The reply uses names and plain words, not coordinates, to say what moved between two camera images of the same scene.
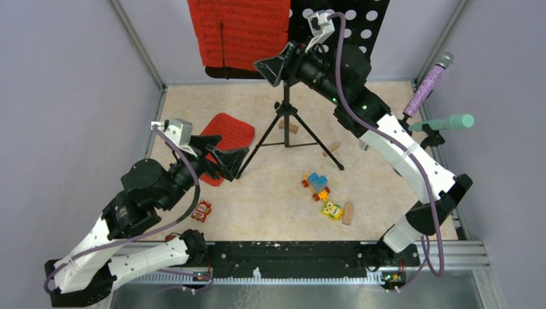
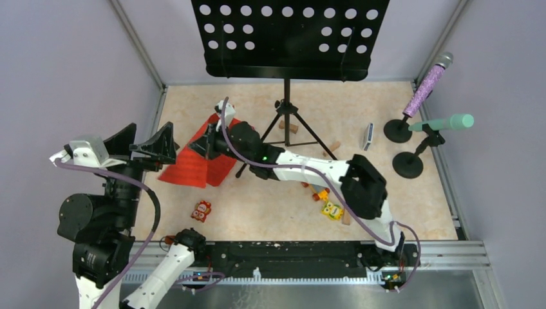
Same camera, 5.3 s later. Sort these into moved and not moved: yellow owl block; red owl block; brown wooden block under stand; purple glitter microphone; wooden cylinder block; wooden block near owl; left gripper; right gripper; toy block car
Moved: right gripper; left gripper
Not moved: brown wooden block under stand; red owl block; purple glitter microphone; toy block car; wooden block near owl; wooden cylinder block; yellow owl block
